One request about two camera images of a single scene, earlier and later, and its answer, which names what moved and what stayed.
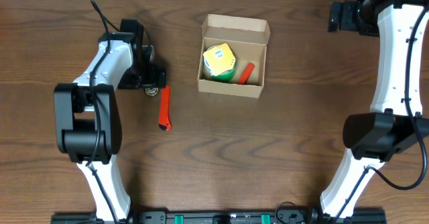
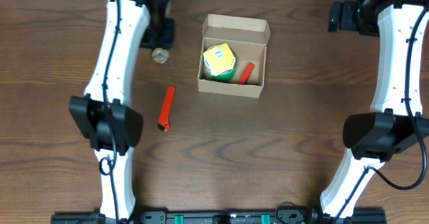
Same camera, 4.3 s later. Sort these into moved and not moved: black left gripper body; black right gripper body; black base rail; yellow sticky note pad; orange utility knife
Moved: orange utility knife; black left gripper body
Not moved: black base rail; yellow sticky note pad; black right gripper body
